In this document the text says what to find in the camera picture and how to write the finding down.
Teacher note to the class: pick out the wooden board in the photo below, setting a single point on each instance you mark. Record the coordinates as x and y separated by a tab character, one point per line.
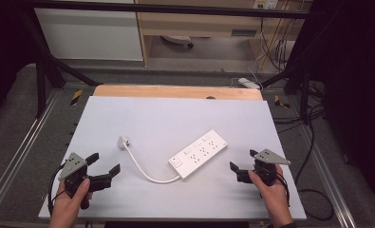
175	92

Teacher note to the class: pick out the white chair base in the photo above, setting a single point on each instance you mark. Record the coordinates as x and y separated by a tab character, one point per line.
177	39

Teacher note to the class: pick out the aluminium floor rail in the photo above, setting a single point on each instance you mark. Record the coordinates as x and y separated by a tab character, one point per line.
327	177
17	148

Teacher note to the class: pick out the person's right hand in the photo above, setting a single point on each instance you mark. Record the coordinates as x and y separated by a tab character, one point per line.
272	196

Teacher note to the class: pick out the white floor power strip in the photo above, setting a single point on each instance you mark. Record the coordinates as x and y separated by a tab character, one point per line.
248	83

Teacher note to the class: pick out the white wall outlet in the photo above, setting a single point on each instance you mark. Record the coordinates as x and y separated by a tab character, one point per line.
265	3

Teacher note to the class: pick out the light wooden desk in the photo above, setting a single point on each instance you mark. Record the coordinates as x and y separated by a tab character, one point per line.
201	22

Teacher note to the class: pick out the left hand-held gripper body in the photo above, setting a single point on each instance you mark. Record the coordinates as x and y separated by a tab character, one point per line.
71	167

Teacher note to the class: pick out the black horizontal frame bar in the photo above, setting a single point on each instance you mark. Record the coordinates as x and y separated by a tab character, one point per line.
175	9

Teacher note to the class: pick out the black metal stand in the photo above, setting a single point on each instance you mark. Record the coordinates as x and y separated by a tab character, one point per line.
302	76
46	72

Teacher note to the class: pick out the person's left hand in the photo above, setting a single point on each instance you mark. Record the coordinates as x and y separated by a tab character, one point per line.
66	205

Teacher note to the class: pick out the white plug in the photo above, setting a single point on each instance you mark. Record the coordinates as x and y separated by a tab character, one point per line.
123	141

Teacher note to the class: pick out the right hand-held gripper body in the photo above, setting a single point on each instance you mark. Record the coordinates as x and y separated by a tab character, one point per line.
266	169

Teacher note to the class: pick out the white cabinet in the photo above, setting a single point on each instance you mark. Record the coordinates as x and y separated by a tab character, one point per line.
87	34

